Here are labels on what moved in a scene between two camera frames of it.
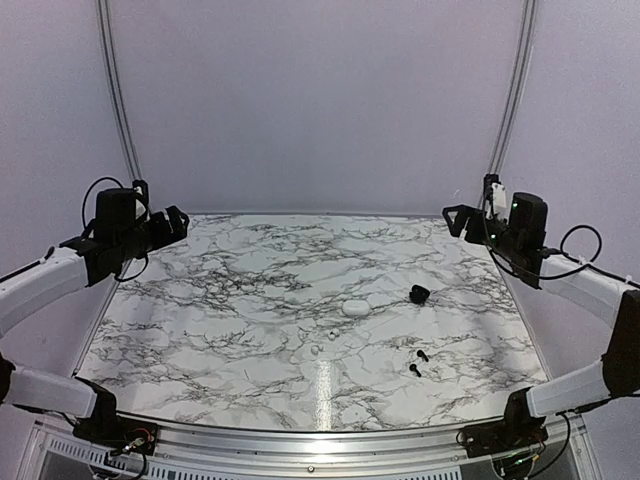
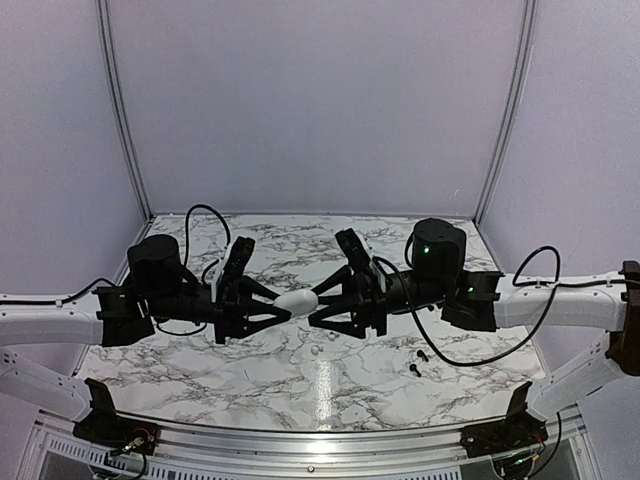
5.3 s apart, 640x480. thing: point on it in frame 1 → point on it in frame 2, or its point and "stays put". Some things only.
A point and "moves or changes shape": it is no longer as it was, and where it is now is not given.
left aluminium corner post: [105, 23] stays put
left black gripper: [164, 237] → [231, 315]
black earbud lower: [413, 367] stays put
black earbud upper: [420, 353] stays put
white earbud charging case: [356, 307] moves or changes shape
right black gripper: [465, 212] → [369, 308]
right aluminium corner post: [519, 84] stays put
